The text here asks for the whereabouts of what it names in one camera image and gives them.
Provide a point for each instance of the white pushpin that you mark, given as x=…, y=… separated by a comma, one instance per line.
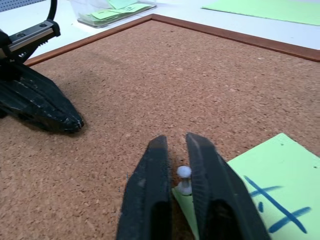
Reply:
x=184, y=175

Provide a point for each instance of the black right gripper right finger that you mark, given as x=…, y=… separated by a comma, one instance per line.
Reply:
x=225, y=200

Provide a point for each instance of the green note with blue marks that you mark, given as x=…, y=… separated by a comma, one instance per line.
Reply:
x=282, y=180

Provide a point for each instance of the cork board with wooden frame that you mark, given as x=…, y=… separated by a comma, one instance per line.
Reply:
x=160, y=87

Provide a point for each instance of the white perforated panel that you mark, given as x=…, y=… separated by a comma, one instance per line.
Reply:
x=17, y=4

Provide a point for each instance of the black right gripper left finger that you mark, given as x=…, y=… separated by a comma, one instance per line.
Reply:
x=146, y=195

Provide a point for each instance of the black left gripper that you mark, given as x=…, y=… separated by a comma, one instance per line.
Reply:
x=27, y=40

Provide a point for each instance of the clear plastic box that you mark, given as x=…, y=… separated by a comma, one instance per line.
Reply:
x=117, y=15

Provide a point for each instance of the large green paper sheet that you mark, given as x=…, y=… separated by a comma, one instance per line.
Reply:
x=270, y=11

